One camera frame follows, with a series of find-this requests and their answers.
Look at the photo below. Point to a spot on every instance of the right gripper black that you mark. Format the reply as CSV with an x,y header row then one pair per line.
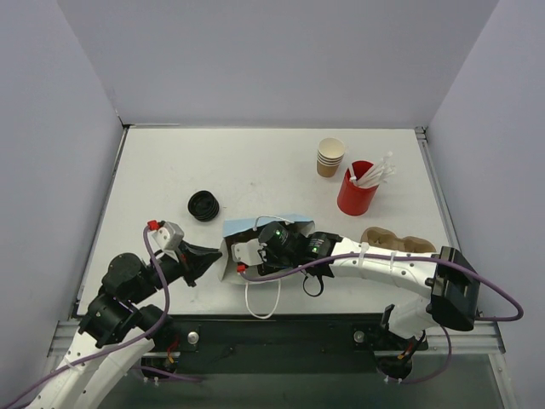
x,y
264,259

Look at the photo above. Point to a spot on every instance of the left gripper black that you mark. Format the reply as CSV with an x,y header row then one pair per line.
x,y
187,264

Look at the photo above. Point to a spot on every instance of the blue paper bag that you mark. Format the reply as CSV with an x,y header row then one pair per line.
x,y
242,231

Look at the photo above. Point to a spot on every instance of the white straws bundle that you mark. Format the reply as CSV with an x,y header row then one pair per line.
x,y
375,175

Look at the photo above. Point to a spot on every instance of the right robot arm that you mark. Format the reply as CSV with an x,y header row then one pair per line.
x,y
445,287

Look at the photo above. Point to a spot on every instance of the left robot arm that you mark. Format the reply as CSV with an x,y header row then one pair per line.
x,y
114,333

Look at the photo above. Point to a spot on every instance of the stack of black lids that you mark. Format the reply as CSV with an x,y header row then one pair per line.
x,y
203,206

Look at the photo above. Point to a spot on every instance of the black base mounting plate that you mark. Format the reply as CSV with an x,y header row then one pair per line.
x,y
287,344

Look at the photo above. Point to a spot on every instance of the red straw holder cup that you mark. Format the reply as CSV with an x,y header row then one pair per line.
x,y
351,199

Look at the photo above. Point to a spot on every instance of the brown pulp cup carrier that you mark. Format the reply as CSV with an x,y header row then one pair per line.
x,y
386,239

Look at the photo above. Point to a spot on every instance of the stack of brown paper cups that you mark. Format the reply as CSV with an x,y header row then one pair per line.
x,y
330,154

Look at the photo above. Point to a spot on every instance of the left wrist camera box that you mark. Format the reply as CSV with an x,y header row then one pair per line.
x,y
167,235

